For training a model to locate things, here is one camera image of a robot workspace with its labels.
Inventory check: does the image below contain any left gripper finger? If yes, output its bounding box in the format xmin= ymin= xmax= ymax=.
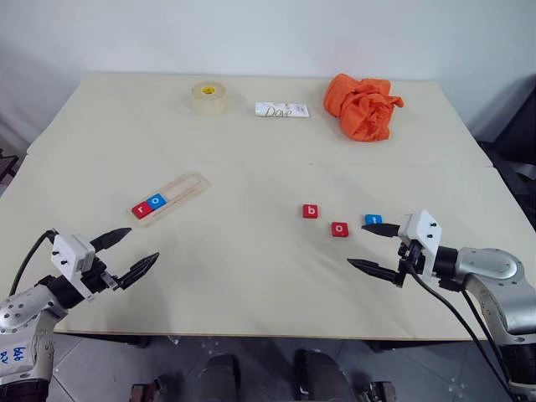
xmin=89 ymin=227 xmax=133 ymax=255
xmin=115 ymin=251 xmax=161 ymax=291

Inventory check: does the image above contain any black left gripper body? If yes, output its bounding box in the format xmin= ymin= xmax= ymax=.
xmin=81 ymin=259 xmax=127 ymax=301

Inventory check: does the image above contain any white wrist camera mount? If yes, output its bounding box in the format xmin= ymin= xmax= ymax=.
xmin=396 ymin=209 xmax=443 ymax=281
xmin=49 ymin=232 xmax=97 ymax=303

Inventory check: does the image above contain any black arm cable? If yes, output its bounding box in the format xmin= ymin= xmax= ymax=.
xmin=460 ymin=287 xmax=510 ymax=378
xmin=8 ymin=229 xmax=58 ymax=295
xmin=410 ymin=265 xmax=517 ymax=402

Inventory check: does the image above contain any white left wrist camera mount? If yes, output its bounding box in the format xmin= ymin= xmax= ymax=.
xmin=49 ymin=232 xmax=97 ymax=303

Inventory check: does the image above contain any dark rounded shape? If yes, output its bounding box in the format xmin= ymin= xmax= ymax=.
xmin=292 ymin=348 xmax=349 ymax=402
xmin=199 ymin=353 xmax=240 ymax=402

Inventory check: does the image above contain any crumpled orange cloth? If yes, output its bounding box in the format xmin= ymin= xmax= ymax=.
xmin=322 ymin=73 xmax=407 ymax=144

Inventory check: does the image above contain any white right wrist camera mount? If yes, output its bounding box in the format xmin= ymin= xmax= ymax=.
xmin=396 ymin=209 xmax=443 ymax=281

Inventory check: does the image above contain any wooden letter tile tray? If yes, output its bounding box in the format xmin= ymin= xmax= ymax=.
xmin=124 ymin=170 xmax=212 ymax=229

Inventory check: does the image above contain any clear tape roll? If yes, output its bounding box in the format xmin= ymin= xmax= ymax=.
xmin=191 ymin=80 xmax=229 ymax=119

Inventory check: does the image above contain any white Dove soap box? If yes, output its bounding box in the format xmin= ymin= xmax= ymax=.
xmin=255 ymin=100 xmax=312 ymax=120

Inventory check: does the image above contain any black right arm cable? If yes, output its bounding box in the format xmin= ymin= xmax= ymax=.
xmin=460 ymin=287 xmax=510 ymax=378
xmin=410 ymin=265 xmax=517 ymax=402

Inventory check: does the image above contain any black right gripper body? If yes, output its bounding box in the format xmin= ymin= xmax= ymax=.
xmin=393 ymin=240 xmax=424 ymax=290

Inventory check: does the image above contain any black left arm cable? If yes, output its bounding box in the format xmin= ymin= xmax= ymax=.
xmin=8 ymin=229 xmax=58 ymax=295

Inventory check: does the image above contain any dark rack at room edge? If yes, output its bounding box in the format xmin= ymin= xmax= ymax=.
xmin=0 ymin=152 xmax=20 ymax=196

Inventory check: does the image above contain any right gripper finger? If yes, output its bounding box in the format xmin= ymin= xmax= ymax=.
xmin=346 ymin=258 xmax=399 ymax=286
xmin=360 ymin=223 xmax=402 ymax=239

